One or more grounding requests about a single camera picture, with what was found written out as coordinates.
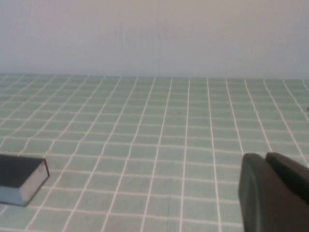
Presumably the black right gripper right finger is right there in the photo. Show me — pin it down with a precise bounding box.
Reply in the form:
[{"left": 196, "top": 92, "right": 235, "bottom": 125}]
[{"left": 266, "top": 151, "right": 309, "bottom": 201}]

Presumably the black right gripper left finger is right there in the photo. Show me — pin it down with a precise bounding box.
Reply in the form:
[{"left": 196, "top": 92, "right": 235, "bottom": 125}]
[{"left": 238, "top": 152, "right": 309, "bottom": 232}]

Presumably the black and blue glasses case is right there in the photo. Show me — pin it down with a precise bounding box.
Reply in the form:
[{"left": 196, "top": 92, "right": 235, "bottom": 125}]
[{"left": 0, "top": 154, "right": 50, "bottom": 207}]

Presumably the green white-grid tablecloth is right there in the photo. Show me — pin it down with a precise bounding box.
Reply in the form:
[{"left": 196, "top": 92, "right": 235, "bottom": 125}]
[{"left": 0, "top": 73, "right": 309, "bottom": 232}]

